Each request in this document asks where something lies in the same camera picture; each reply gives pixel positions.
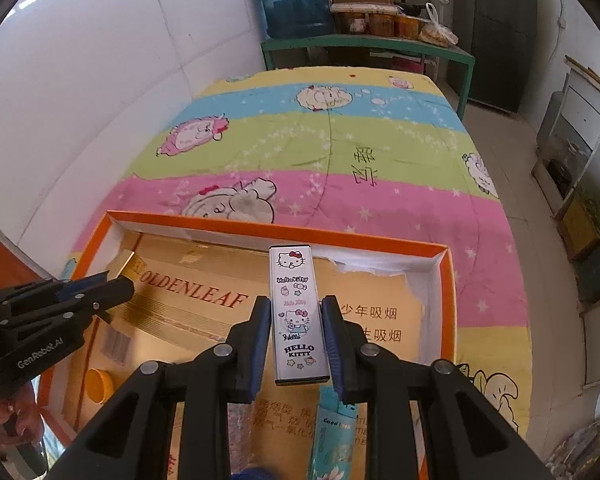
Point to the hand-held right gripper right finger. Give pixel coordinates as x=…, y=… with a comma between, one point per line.
x=332, y=345

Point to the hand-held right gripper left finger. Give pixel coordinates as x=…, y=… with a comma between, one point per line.
x=260, y=345

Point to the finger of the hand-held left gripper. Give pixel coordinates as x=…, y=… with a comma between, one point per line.
x=110, y=296
x=87, y=282

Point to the gold rectangular box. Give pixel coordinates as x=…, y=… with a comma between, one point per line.
x=130, y=262

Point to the white cartoon case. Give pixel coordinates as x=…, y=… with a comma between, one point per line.
x=297, y=315

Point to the orange rimmed cardboard tray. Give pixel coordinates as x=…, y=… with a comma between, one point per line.
x=190, y=310

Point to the teal packet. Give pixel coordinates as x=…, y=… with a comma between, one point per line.
x=330, y=445

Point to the person's left hand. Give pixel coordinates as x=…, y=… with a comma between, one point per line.
x=5, y=415

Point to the orange bottle cap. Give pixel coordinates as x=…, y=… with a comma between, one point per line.
x=99, y=385

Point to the blue bottle cap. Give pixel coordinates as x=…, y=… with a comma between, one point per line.
x=254, y=472

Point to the printed cartoon blanket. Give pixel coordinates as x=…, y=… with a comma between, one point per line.
x=305, y=160

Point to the crumpled plastic bag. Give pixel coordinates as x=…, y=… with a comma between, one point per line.
x=580, y=450

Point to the potted green plant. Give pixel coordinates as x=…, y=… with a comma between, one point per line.
x=592, y=210

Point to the green metal table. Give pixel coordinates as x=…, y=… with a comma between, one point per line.
x=365, y=51

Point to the orange food container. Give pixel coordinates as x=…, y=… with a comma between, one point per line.
x=350, y=22
x=380, y=22
x=409, y=25

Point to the plastic bag of food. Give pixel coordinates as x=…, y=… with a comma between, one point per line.
x=436, y=34

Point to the white kitchen counter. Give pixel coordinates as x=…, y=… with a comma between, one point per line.
x=587, y=110

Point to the dark refrigerator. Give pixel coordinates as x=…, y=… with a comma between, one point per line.
x=500, y=35

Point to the wall socket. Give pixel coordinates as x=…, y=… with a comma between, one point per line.
x=561, y=22

